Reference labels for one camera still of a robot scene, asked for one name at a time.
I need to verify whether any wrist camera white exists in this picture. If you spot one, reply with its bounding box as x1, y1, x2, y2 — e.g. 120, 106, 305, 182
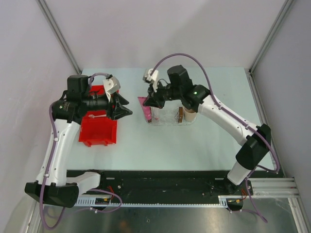
143, 69, 159, 92
103, 75, 121, 102

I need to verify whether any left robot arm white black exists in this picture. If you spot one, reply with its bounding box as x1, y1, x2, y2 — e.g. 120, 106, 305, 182
24, 73, 133, 208

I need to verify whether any aluminium corner post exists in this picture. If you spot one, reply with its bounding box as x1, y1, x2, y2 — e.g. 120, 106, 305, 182
35, 0, 82, 74
249, 0, 296, 73

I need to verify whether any right brown wooden tray handle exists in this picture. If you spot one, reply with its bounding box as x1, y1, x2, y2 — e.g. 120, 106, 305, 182
178, 107, 183, 123

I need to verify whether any white toothpaste tube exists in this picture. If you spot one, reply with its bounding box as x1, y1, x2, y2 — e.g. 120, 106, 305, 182
151, 107, 160, 120

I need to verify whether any pink toothpaste tube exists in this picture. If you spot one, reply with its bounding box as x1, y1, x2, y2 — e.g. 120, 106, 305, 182
138, 97, 152, 123

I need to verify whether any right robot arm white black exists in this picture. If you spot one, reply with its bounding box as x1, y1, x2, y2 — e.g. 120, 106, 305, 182
143, 65, 271, 195

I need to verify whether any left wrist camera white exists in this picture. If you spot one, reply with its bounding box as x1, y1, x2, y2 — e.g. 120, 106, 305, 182
103, 75, 121, 102

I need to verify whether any white slotted cable duct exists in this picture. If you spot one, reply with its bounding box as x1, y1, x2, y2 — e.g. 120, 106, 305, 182
75, 195, 229, 208

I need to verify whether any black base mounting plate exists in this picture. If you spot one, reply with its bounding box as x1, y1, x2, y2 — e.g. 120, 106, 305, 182
65, 170, 285, 198

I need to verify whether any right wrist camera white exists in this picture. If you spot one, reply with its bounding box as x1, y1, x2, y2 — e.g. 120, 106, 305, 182
143, 69, 159, 92

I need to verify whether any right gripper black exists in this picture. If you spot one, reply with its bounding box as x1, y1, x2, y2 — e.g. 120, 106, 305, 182
144, 79, 183, 109

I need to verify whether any red plastic organizer bin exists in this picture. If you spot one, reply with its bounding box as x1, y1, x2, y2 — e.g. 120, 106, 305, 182
78, 85, 118, 147

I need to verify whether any aluminium frame rail front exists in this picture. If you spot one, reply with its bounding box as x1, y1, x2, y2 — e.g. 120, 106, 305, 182
249, 178, 300, 199

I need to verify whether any clear textured glass tray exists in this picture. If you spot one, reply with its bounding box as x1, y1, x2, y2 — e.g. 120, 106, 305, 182
148, 106, 196, 126

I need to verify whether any right aluminium corner post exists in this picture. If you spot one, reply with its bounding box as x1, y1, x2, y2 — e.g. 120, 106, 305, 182
249, 0, 296, 73

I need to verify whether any left aluminium corner post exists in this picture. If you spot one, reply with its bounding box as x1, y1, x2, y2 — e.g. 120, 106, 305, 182
35, 0, 82, 74

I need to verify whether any beige plastic cup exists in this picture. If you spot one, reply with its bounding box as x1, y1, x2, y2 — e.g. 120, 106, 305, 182
183, 107, 197, 122

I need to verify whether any white toothbrush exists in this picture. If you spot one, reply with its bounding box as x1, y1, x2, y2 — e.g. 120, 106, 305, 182
88, 114, 106, 118

